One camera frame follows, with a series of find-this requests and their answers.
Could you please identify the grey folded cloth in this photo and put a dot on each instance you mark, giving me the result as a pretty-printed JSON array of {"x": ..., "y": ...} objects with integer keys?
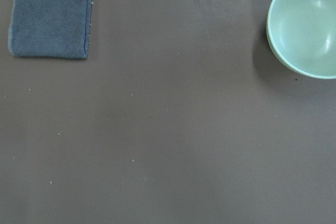
[{"x": 50, "y": 28}]

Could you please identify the light green bowl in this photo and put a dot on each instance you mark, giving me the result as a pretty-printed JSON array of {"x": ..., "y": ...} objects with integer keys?
[{"x": 301, "y": 35}]

